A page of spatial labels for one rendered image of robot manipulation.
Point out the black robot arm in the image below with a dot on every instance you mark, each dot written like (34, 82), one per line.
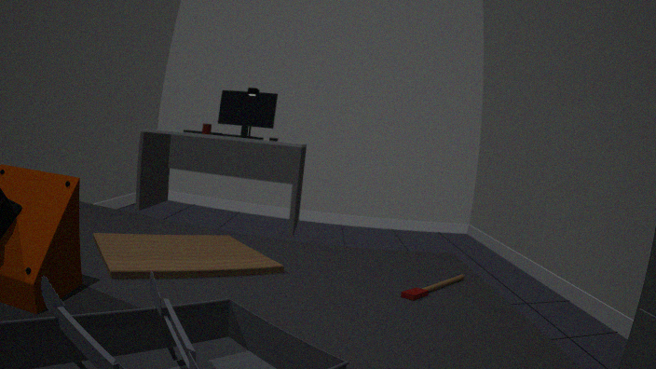
(9, 210)

